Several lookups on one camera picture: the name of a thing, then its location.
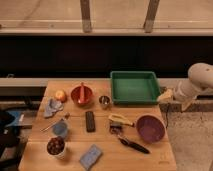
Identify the metal fork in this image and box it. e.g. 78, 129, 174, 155
41, 113, 70, 132

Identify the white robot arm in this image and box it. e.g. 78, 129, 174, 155
157, 63, 213, 103

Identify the green plastic tray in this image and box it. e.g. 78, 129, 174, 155
110, 71, 160, 105

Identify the small metal cup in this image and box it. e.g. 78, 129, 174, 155
99, 96, 110, 109

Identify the black rectangular block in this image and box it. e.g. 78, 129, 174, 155
85, 111, 96, 132

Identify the orange utensil in bowl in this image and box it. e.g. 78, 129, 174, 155
78, 82, 85, 104

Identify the red bowl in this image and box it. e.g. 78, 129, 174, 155
71, 86, 93, 107

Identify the blue sponge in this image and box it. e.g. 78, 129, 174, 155
79, 144, 102, 171

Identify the blue cup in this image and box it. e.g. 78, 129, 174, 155
52, 121, 68, 138

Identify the grey blue cloth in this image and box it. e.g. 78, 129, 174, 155
44, 99, 63, 118

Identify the white cup with dark contents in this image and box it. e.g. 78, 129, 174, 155
47, 136, 65, 158

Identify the dark blue chair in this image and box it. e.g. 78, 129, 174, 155
0, 110, 21, 169

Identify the black handled utensil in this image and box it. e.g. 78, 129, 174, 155
118, 136, 150, 154

